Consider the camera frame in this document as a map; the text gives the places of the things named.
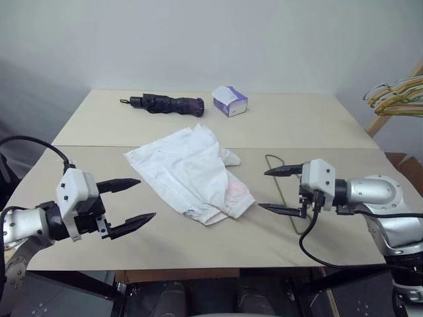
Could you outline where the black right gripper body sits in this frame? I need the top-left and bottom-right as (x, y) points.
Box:
(297, 183), (325, 219)

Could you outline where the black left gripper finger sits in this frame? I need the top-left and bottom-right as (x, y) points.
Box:
(95, 178), (142, 196)
(107, 212), (157, 240)

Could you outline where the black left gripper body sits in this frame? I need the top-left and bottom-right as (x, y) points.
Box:
(74, 194), (112, 238)

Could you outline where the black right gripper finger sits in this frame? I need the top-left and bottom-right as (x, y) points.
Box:
(257, 203), (307, 219)
(263, 163), (303, 178)

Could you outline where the olive green wire hanger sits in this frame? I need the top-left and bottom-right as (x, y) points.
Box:
(264, 153), (313, 235)

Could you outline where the white garment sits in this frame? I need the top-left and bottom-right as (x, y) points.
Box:
(123, 123), (257, 227)

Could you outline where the brown wooden apron board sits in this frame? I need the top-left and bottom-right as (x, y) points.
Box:
(124, 269), (241, 283)

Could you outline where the dark rounded shape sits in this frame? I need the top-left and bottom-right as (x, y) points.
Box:
(161, 280), (206, 317)
(236, 280), (276, 317)

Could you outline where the purple white tissue box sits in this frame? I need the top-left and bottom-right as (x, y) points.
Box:
(211, 85), (249, 118)

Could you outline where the folded dark purple umbrella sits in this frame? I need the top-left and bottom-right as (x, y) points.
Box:
(119, 94), (205, 118)

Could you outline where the wooden clothes rack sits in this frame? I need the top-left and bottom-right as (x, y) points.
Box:
(366, 62), (423, 137)

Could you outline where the bunch of coloured hangers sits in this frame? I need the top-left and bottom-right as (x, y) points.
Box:
(368, 81), (423, 112)

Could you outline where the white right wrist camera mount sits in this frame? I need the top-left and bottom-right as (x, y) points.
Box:
(302, 158), (336, 212)

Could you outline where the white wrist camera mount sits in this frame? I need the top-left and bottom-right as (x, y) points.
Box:
(302, 158), (336, 212)
(55, 168), (100, 242)

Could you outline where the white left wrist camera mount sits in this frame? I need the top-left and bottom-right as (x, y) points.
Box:
(55, 168), (100, 242)

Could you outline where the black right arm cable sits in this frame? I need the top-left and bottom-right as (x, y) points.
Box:
(299, 190), (423, 275)

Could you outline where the white wire hanger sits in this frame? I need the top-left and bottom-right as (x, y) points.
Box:
(362, 75), (423, 102)

